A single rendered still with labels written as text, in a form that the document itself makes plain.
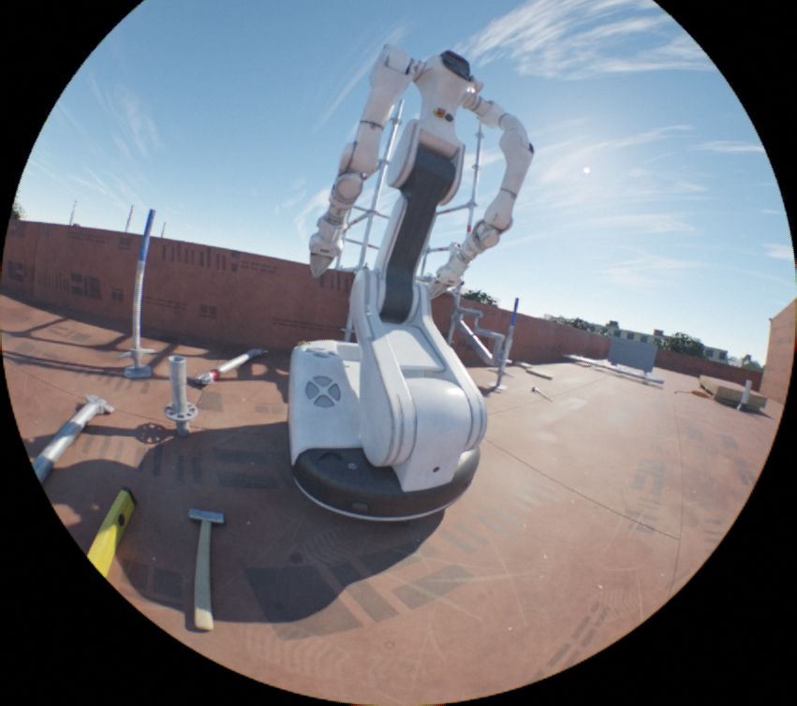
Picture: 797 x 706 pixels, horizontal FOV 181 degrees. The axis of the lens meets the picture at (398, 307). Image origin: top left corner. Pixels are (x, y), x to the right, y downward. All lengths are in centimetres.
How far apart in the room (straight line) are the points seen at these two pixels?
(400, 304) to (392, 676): 89
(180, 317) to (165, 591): 190
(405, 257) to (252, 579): 91
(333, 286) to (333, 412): 157
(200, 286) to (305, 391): 160
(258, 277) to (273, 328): 41
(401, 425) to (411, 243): 52
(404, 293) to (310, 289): 139
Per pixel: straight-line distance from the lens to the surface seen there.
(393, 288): 74
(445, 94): 97
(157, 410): 112
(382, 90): 65
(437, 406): 50
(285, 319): 207
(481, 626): 64
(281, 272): 203
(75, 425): 102
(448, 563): 69
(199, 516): 69
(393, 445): 47
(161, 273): 224
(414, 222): 75
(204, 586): 60
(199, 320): 215
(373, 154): 61
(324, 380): 68
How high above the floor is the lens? 56
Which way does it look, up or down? 2 degrees down
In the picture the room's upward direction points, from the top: 11 degrees clockwise
